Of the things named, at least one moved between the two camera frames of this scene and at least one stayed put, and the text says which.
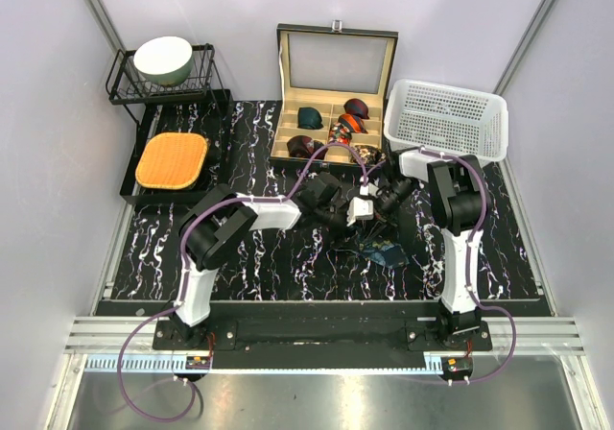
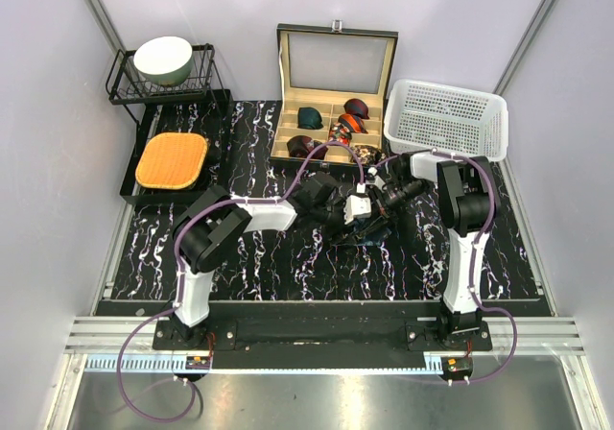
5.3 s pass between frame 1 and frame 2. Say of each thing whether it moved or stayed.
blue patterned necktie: moved
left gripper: stayed
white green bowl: stayed
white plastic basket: stayed
